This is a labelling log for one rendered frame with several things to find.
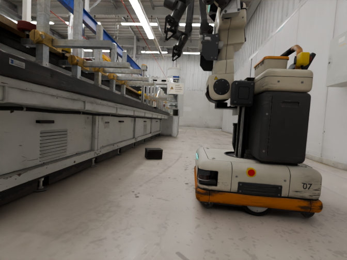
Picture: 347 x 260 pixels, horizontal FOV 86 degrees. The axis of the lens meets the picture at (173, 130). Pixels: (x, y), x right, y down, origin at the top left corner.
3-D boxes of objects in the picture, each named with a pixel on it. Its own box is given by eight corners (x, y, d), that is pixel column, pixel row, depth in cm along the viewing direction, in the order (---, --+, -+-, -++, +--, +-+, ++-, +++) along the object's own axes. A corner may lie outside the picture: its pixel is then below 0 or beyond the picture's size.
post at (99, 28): (100, 93, 136) (103, 26, 133) (98, 92, 132) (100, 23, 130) (96, 93, 136) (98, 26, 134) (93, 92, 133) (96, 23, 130)
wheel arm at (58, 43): (112, 51, 87) (113, 42, 86) (109, 48, 83) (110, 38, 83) (27, 49, 91) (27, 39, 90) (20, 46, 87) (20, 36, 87)
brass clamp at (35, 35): (62, 52, 92) (63, 42, 92) (41, 41, 79) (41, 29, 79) (51, 52, 93) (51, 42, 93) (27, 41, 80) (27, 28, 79)
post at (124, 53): (125, 100, 186) (127, 51, 183) (123, 100, 182) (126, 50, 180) (121, 100, 186) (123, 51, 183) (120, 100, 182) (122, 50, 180)
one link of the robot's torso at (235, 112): (240, 116, 137) (242, 82, 135) (252, 114, 109) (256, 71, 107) (203, 114, 139) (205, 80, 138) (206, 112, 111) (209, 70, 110)
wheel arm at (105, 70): (141, 75, 136) (141, 69, 136) (140, 74, 133) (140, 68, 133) (84, 73, 140) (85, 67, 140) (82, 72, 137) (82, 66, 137)
